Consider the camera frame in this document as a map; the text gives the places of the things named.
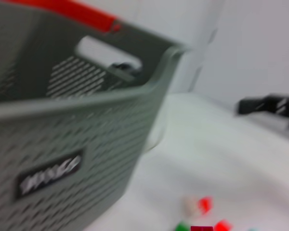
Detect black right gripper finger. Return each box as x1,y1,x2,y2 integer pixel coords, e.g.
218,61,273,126
236,95,289,116

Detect long dark red toy brick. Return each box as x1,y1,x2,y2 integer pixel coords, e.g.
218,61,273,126
190,225,214,231

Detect grey perforated storage bin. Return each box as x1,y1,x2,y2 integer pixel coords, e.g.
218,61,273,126
0,0,192,231

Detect small red toy brick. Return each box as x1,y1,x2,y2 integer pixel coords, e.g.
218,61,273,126
213,219,232,231
198,196,214,215

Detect white translucent toy brick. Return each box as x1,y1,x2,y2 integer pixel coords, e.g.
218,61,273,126
183,196,199,218

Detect black teapot lid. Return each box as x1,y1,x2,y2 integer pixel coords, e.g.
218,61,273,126
110,62,143,77

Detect green translucent toy brick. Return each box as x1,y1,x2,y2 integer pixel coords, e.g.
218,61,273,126
175,222,191,231

